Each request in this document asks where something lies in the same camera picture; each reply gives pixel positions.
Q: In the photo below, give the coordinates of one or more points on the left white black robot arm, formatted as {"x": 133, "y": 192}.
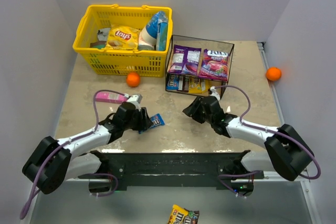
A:
{"x": 49, "y": 162}

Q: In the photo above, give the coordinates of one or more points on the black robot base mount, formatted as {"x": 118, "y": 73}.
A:
{"x": 219, "y": 170}

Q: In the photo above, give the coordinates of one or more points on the small yellow candy bag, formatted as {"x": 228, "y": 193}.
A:
{"x": 205, "y": 85}

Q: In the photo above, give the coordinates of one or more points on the M&M bags on floor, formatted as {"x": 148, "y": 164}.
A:
{"x": 181, "y": 215}

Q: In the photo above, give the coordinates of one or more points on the purple Fox's berries bag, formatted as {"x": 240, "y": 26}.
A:
{"x": 214, "y": 65}

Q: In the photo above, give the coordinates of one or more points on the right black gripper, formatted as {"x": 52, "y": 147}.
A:
{"x": 199, "y": 109}

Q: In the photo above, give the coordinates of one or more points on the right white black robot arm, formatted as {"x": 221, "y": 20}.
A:
{"x": 286, "y": 152}

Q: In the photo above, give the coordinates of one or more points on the black wire wooden shelf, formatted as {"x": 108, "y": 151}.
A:
{"x": 203, "y": 44}

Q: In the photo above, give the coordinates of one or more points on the yellow plastic shopping basket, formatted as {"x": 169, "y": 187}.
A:
{"x": 148, "y": 63}

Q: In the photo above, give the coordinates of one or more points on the yellow M&M bag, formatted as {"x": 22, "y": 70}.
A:
{"x": 194, "y": 85}

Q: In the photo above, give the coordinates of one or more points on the brown chocolate bar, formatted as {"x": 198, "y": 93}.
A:
{"x": 183, "y": 84}

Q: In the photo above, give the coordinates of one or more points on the orange fruit near basket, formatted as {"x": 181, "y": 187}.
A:
{"x": 133, "y": 79}

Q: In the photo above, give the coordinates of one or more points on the yellow Lays chip bag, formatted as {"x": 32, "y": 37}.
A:
{"x": 122, "y": 38}

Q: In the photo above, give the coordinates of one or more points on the blue M&M bag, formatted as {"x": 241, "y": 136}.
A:
{"x": 156, "y": 121}
{"x": 173, "y": 82}

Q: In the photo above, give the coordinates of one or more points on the purple candy bag back side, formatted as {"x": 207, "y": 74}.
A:
{"x": 185, "y": 60}

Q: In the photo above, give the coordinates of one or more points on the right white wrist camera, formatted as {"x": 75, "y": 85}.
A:
{"x": 213, "y": 92}

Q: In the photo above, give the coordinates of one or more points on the orange fruit at wall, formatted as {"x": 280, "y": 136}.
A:
{"x": 273, "y": 74}

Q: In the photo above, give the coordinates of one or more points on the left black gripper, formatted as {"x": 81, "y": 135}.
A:
{"x": 143, "y": 118}

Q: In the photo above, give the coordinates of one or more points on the grey crumpled packet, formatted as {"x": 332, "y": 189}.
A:
{"x": 103, "y": 33}

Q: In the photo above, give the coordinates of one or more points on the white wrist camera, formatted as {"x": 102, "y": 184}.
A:
{"x": 134, "y": 99}
{"x": 213, "y": 92}

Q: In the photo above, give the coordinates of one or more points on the brown green packet in basket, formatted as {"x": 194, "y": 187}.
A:
{"x": 98, "y": 44}

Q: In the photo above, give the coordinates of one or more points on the blue cardboard box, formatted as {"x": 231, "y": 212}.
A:
{"x": 161, "y": 36}

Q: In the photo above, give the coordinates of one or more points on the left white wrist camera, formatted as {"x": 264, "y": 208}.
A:
{"x": 134, "y": 99}

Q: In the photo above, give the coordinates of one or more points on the pink rectangular box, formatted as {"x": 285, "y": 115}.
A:
{"x": 109, "y": 97}

